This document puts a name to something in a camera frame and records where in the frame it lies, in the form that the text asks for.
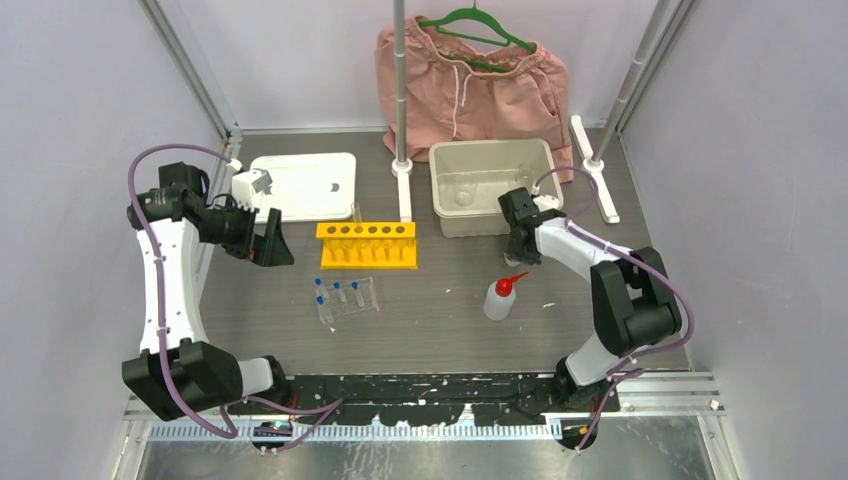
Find small glass beaker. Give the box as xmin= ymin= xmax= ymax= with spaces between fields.
xmin=454 ymin=180 xmax=478 ymax=208

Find right metal stand pole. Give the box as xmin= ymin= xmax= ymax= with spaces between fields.
xmin=590 ymin=0 xmax=671 ymax=163

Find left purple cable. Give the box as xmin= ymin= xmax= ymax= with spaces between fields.
xmin=127 ymin=144 xmax=343 ymax=454

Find yellow test tube rack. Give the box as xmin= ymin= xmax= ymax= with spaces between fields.
xmin=315 ymin=222 xmax=419 ymax=270

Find left metal stand pole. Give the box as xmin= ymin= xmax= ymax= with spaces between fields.
xmin=393 ymin=0 xmax=409 ymax=174

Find pink shorts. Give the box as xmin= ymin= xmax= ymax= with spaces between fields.
xmin=403 ymin=16 xmax=573 ymax=167

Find clear well plate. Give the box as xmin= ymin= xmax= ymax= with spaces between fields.
xmin=314 ymin=277 xmax=380 ymax=326

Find blue capped tube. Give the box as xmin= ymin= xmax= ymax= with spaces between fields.
xmin=316 ymin=296 xmax=334 ymax=325
xmin=314 ymin=278 xmax=329 ymax=302
xmin=351 ymin=281 xmax=365 ymax=309
xmin=333 ymin=282 xmax=347 ymax=304

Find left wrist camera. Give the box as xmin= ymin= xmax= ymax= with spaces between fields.
xmin=230 ymin=169 xmax=272 ymax=211

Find metal stand pole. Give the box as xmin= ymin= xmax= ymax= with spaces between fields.
xmin=393 ymin=0 xmax=409 ymax=174
xmin=590 ymin=0 xmax=671 ymax=163

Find left white stand base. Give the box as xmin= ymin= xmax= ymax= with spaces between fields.
xmin=391 ymin=158 xmax=413 ymax=223

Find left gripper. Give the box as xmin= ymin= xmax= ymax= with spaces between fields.
xmin=198 ymin=194 xmax=293 ymax=266

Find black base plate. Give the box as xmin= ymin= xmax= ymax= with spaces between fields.
xmin=228 ymin=370 xmax=621 ymax=429

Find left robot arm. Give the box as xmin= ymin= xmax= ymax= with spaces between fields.
xmin=122 ymin=162 xmax=294 ymax=421

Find white small cup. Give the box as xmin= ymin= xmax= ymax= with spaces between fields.
xmin=504 ymin=255 xmax=521 ymax=267

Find green clothes hanger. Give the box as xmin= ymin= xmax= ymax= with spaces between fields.
xmin=413 ymin=3 xmax=539 ymax=77

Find red capped wash bottle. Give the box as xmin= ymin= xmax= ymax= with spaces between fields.
xmin=483 ymin=272 xmax=527 ymax=321

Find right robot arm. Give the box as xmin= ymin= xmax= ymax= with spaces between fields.
xmin=498 ymin=187 xmax=683 ymax=411

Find white tray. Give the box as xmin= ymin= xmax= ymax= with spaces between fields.
xmin=251 ymin=152 xmax=357 ymax=223

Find clear glass test tube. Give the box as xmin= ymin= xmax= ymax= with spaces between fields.
xmin=351 ymin=202 xmax=363 ymax=224

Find right white stand base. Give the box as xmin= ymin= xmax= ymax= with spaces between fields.
xmin=569 ymin=115 xmax=620 ymax=224

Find large glass beaker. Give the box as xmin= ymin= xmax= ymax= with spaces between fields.
xmin=514 ymin=165 xmax=536 ymax=190

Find beige plastic bin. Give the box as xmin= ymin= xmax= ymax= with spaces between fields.
xmin=429 ymin=138 xmax=554 ymax=238

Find white stand base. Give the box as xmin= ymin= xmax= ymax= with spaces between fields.
xmin=391 ymin=158 xmax=413 ymax=223
xmin=569 ymin=115 xmax=620 ymax=224

